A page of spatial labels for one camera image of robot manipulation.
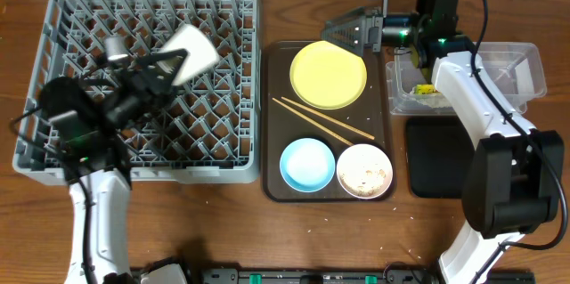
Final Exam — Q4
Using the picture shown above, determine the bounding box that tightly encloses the black waste tray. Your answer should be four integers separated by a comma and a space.
405, 117, 474, 199

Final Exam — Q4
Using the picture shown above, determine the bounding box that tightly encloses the lower wooden chopstick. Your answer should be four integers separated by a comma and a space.
272, 98, 354, 146

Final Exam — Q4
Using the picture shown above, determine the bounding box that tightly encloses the light blue bowl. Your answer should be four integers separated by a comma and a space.
279, 138, 336, 193

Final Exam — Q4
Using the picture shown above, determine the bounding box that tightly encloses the white tissue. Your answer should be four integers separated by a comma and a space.
416, 93, 452, 109

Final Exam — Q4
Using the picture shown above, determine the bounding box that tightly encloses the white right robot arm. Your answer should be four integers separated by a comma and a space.
321, 0, 569, 284

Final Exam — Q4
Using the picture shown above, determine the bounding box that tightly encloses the white cup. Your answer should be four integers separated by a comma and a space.
159, 23, 220, 85

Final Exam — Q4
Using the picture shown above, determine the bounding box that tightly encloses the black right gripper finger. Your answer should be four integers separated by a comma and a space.
321, 26, 365, 56
325, 6, 366, 28

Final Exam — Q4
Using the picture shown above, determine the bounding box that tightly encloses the yellow plate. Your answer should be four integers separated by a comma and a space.
289, 41, 368, 110

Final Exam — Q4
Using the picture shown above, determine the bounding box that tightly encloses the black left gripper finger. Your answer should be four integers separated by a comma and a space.
165, 56, 188, 91
135, 48, 189, 75

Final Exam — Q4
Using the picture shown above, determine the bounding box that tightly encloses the clear plastic bin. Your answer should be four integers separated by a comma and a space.
386, 42, 547, 116

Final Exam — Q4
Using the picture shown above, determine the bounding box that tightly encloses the pink bowl with rice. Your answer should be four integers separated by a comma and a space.
336, 143, 394, 199

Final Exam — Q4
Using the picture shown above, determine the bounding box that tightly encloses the grey dishwasher rack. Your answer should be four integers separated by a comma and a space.
12, 0, 261, 185

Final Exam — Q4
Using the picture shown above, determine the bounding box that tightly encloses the upper wooden chopstick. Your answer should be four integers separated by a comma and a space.
281, 97, 375, 140

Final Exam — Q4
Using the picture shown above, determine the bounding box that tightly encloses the green snack wrapper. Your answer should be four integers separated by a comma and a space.
412, 84, 438, 95

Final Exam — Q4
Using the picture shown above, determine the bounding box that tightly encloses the wooden chopstick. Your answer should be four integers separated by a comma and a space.
272, 98, 354, 146
281, 97, 375, 140

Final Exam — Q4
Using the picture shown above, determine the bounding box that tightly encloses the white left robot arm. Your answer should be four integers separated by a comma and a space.
39, 49, 189, 283

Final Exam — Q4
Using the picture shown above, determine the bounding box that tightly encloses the dark brown serving tray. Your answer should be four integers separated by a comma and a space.
261, 41, 393, 203

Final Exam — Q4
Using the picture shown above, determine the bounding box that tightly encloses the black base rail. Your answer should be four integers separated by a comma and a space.
199, 266, 536, 284

